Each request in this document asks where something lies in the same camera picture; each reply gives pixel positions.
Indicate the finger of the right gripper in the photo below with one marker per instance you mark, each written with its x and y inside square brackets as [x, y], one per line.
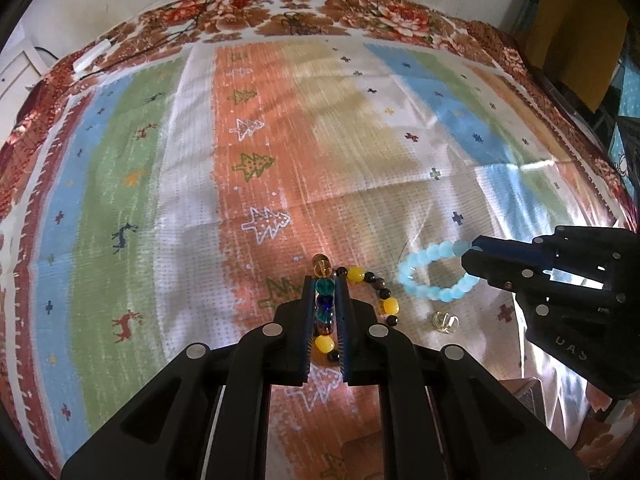
[524, 269]

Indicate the silver metal jewelry tin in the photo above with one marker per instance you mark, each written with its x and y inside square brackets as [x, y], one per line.
[529, 392]

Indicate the floral brown bed sheet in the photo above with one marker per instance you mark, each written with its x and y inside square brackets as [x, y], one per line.
[325, 10]

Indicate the striped colourful bed blanket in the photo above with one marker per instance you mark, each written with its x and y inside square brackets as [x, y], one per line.
[300, 185]

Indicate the white wooden headboard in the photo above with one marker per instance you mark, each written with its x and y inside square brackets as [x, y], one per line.
[21, 68]

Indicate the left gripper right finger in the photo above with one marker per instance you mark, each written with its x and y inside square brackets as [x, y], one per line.
[443, 415]

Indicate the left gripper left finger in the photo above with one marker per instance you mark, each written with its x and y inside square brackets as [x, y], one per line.
[205, 414]

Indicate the yellow wooden cabinet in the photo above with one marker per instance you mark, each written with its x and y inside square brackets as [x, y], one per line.
[577, 43]

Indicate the white charger adapter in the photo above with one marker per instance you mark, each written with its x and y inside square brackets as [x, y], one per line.
[85, 61]

